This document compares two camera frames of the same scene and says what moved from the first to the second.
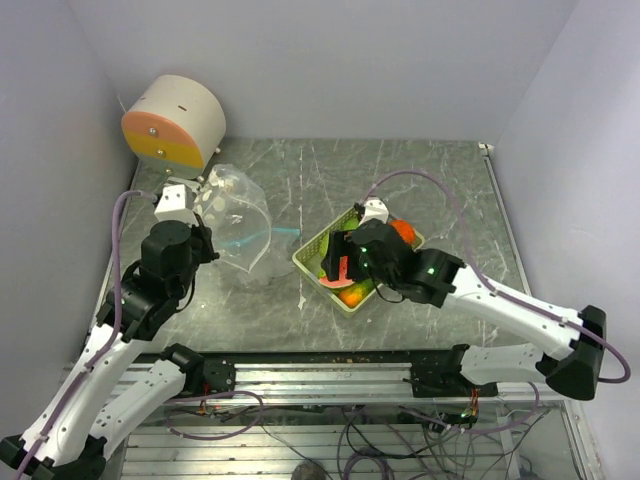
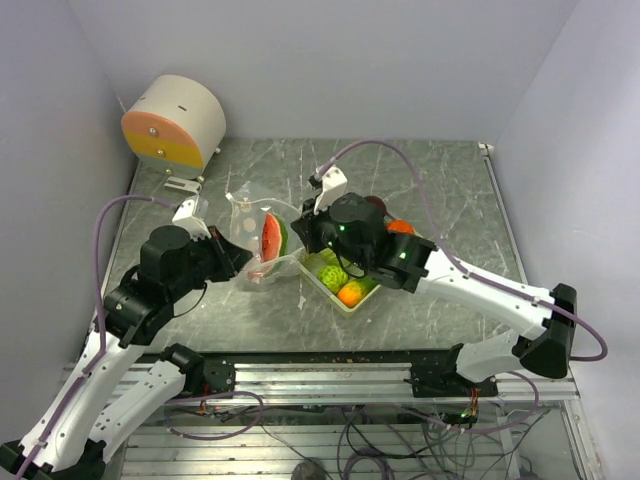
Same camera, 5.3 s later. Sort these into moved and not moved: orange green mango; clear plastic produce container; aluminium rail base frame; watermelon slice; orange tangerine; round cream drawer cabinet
Moved: clear plastic produce container; watermelon slice
Not moved: orange tangerine; aluminium rail base frame; orange green mango; round cream drawer cabinet
